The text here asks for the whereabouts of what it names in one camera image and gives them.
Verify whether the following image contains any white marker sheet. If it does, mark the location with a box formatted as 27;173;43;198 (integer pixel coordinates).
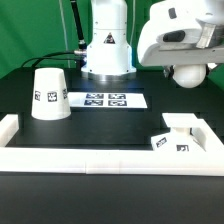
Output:
68;92;147;109

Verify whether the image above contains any black cable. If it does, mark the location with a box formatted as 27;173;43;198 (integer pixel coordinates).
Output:
20;51;88;69

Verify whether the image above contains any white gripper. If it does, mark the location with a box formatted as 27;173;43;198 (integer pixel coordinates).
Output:
137;0;224;78

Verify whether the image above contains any white lamp shade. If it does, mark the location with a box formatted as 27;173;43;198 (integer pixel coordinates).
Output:
31;68;71;121

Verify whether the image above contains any white lamp bulb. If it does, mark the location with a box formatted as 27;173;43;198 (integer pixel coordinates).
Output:
173;64;206;88

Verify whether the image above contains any black corrugated hose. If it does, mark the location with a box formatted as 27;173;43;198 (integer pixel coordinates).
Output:
69;0;88;52

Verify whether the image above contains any white lamp base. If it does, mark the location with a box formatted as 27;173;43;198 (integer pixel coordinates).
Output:
151;113;204;152

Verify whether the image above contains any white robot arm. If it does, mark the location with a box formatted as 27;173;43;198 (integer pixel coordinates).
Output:
82;0;224;82

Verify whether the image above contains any white U-shaped fence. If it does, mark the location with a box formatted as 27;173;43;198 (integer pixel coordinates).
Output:
0;114;224;176

